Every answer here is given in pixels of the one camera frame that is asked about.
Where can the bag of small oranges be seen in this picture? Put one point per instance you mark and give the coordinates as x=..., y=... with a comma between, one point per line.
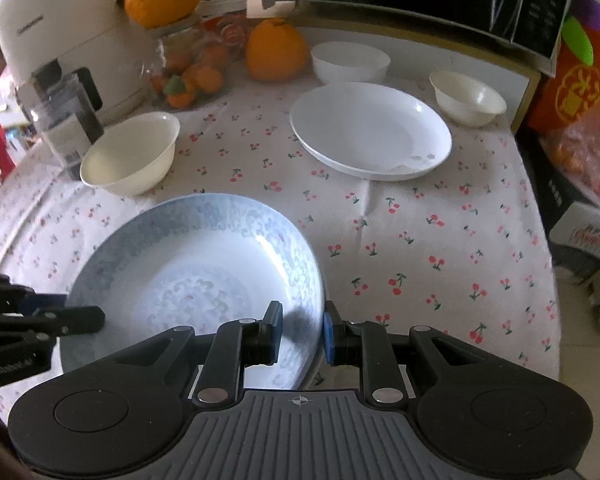
x=200, y=77

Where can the cream bowl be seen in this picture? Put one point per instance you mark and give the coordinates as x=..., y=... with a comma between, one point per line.
x=465, y=97
x=130, y=160

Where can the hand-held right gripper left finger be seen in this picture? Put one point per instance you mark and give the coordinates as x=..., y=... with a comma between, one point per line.
x=275, y=332

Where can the dark glass jar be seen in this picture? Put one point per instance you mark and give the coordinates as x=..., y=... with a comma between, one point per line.
x=62, y=125

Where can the white bowl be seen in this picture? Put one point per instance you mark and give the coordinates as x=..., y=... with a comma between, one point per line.
x=347, y=62

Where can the red lidded container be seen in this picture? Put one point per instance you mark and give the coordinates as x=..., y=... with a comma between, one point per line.
x=232, y=35

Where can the blue patterned plate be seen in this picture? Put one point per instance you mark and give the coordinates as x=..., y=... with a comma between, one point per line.
x=190, y=260

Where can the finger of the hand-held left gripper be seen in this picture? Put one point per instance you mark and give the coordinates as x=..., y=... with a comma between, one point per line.
x=75, y=321

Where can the white air fryer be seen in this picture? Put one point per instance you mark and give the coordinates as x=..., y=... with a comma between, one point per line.
x=55, y=25

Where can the white plate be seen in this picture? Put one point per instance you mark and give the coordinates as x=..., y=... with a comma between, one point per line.
x=365, y=125

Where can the cherry print tablecloth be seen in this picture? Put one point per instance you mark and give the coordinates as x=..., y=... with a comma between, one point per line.
x=405, y=220

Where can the red gift box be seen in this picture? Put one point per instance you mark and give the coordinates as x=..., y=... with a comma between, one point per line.
x=580, y=90

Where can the black and white cardboard box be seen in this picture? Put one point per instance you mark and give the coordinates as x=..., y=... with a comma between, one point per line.
x=570, y=220

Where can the plastic bag of red fruit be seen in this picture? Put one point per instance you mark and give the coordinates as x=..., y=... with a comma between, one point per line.
x=590, y=160

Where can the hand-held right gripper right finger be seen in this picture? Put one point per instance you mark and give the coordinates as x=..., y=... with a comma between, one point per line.
x=329, y=337

